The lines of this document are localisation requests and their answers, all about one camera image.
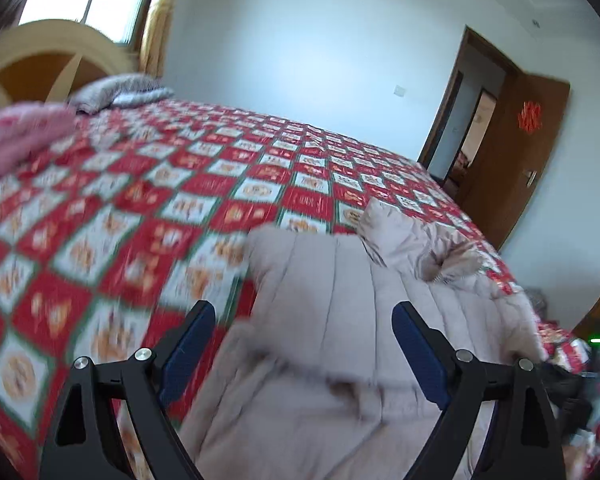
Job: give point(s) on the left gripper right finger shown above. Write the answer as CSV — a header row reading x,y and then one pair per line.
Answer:
x,y
522,441

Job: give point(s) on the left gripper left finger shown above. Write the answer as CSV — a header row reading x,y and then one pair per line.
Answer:
x,y
83,440

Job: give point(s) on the light pink quilted jacket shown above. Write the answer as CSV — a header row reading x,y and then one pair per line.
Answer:
x,y
314,385

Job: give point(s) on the pink folded blanket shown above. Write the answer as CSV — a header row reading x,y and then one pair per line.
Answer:
x,y
27,127

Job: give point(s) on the red paper door decoration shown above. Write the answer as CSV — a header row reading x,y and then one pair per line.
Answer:
x,y
529,117

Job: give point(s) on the brown wooden door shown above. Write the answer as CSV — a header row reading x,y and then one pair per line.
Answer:
x,y
493,193

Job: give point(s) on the striped grey pillow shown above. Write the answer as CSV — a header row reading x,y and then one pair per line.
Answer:
x,y
119,91

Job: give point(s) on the beige wooden headboard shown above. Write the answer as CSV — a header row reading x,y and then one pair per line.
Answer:
x,y
45,61

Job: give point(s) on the yellow curtain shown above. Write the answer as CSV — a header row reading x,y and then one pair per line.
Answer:
x,y
155,37

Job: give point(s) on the silver door handle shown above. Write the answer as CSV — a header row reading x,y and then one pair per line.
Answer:
x,y
530,178

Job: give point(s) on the white wall switch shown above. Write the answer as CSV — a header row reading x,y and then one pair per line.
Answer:
x,y
399,91

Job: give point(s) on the dark wooden door frame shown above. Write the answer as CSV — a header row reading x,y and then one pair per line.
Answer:
x,y
479,69

